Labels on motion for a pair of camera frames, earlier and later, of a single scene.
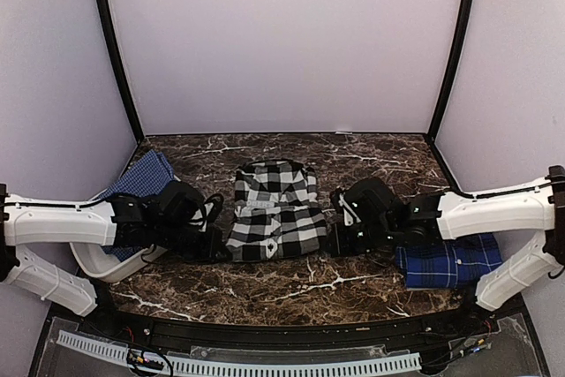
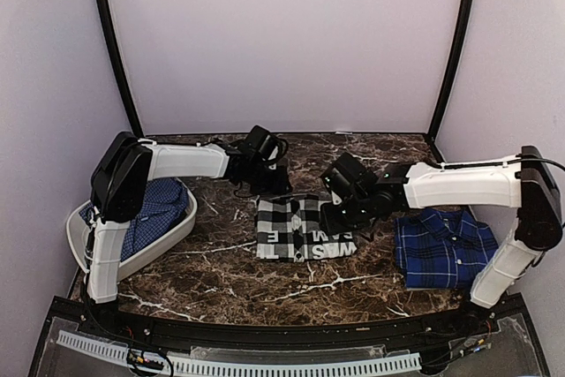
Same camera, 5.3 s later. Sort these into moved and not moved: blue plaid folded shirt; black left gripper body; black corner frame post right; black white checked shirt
Moved: black white checked shirt; black left gripper body
Not moved: black corner frame post right; blue plaid folded shirt
